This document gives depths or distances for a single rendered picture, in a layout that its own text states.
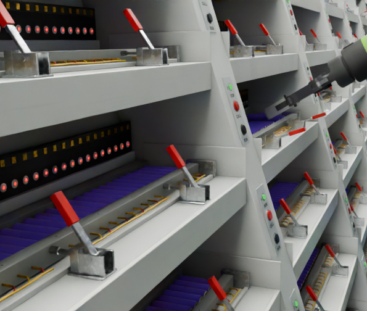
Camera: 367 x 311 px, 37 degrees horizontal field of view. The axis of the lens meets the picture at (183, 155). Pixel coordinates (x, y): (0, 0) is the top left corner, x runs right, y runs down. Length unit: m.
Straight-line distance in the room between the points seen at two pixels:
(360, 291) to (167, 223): 1.09
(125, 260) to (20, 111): 0.19
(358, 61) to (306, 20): 0.96
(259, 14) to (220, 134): 0.75
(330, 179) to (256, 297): 0.74
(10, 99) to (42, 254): 0.17
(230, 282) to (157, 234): 0.32
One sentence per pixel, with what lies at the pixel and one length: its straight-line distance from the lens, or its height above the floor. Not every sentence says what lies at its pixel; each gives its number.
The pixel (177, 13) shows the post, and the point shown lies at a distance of 0.93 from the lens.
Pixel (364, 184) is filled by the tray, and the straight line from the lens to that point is 2.32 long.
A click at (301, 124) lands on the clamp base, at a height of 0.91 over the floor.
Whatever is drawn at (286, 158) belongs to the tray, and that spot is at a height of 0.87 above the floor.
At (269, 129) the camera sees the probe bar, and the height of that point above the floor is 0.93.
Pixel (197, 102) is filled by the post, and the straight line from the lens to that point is 0.92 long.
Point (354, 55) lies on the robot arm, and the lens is 1.36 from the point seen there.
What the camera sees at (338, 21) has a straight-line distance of 2.98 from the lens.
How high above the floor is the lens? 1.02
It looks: 4 degrees down
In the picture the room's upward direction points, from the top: 17 degrees counter-clockwise
